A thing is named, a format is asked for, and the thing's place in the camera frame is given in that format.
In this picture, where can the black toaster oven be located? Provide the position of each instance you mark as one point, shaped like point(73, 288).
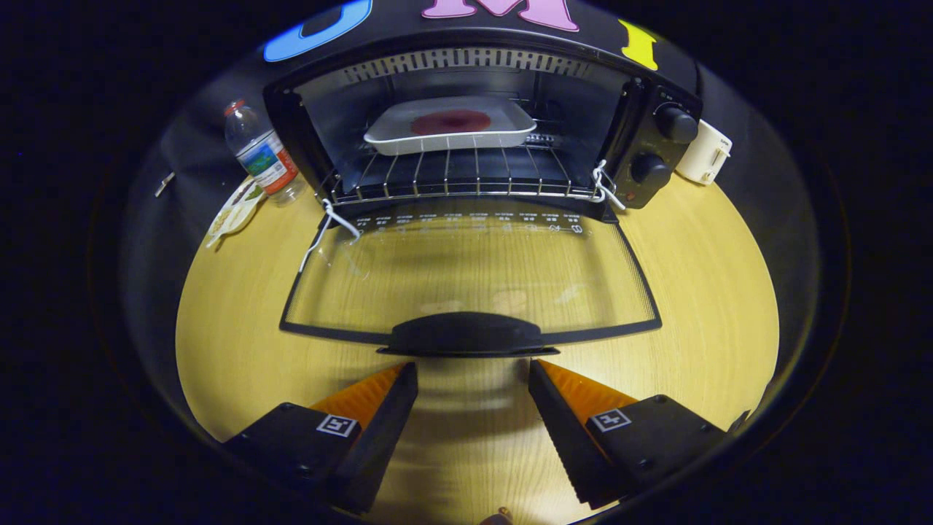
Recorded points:
point(466, 334)

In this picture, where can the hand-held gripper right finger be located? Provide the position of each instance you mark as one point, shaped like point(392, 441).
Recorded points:
point(565, 430)

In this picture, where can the clear plastic water bottle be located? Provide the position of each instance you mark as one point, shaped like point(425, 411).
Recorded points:
point(264, 157)

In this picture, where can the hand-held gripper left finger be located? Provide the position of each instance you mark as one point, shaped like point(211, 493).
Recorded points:
point(383, 430)

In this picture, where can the white pop-up toaster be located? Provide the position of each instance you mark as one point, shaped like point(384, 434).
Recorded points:
point(703, 153)

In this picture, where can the white cloth clip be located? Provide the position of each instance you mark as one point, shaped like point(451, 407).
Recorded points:
point(164, 184)

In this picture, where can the plastic snack wrapper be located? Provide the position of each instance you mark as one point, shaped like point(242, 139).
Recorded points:
point(233, 211)

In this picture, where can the pink meat slice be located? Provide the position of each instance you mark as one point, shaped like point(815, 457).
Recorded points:
point(450, 122)

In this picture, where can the white square plate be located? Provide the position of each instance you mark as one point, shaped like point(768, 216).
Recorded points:
point(393, 133)

